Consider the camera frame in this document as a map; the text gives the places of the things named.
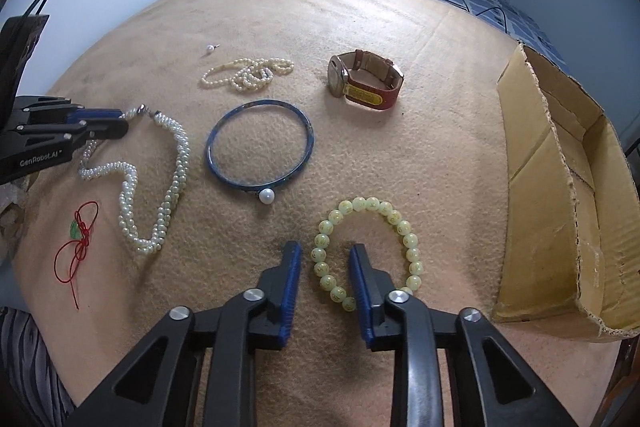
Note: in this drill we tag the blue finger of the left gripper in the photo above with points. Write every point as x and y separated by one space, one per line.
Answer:
103 123

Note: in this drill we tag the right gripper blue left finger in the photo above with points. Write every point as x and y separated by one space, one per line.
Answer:
280 285

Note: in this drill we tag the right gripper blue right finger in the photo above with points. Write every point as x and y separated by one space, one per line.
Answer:
371 286

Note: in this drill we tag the blue bangle with pearl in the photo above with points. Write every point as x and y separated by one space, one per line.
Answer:
259 146

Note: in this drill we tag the red cord jade pendant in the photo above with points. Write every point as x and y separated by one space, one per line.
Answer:
68 258

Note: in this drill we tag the small cream pearl strand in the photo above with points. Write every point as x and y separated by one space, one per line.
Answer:
246 74

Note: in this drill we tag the red strap wristwatch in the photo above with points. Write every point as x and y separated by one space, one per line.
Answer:
364 78

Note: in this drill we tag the brown cardboard tray box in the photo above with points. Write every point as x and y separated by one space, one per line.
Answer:
571 267

